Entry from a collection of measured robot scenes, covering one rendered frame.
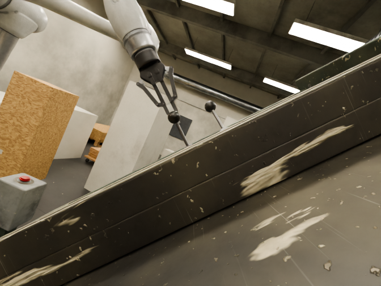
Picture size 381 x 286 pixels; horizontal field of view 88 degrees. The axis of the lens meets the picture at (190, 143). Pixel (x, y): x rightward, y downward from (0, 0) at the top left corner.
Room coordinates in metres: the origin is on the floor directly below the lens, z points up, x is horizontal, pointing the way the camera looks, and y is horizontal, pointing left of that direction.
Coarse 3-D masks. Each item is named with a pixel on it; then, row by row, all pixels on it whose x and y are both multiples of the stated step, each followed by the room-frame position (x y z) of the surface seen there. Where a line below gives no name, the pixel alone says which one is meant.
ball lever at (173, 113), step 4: (172, 112) 0.58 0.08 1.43; (176, 112) 0.58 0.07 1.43; (168, 116) 0.58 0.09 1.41; (172, 116) 0.57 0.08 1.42; (176, 116) 0.58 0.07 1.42; (168, 120) 0.59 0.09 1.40; (172, 120) 0.58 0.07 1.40; (176, 120) 0.58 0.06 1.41; (176, 124) 0.59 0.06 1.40; (180, 128) 0.59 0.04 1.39; (180, 132) 0.59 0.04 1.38; (184, 136) 0.59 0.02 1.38; (184, 140) 0.59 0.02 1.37; (188, 144) 0.59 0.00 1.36; (184, 148) 0.59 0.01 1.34
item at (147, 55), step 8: (136, 56) 0.59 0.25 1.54; (144, 56) 0.59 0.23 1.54; (152, 56) 0.59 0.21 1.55; (136, 64) 0.61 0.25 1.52; (144, 64) 0.59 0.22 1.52; (152, 64) 0.61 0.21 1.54; (160, 64) 0.61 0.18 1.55; (144, 72) 0.61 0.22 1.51; (152, 72) 0.61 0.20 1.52; (160, 72) 0.61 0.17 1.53; (144, 80) 0.62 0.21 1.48
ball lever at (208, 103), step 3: (207, 102) 0.64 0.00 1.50; (210, 102) 0.63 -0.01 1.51; (213, 102) 0.63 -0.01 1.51; (207, 105) 0.63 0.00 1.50; (210, 105) 0.63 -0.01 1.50; (213, 105) 0.63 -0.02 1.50; (207, 108) 0.63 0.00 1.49; (210, 108) 0.63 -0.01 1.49; (213, 108) 0.63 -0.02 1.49; (207, 111) 0.65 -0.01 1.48; (210, 111) 0.64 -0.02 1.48; (213, 111) 0.63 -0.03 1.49; (213, 114) 0.63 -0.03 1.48; (216, 114) 0.62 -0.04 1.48; (216, 117) 0.62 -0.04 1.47; (219, 120) 0.61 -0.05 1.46; (219, 123) 0.61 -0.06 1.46; (222, 126) 0.60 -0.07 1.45; (222, 129) 0.59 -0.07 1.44
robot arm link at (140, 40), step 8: (136, 32) 0.58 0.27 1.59; (144, 32) 0.59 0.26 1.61; (128, 40) 0.58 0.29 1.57; (136, 40) 0.58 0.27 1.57; (144, 40) 0.58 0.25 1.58; (152, 40) 0.61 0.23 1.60; (128, 48) 0.59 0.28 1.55; (136, 48) 0.58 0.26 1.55; (144, 48) 0.59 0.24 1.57; (152, 48) 0.62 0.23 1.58
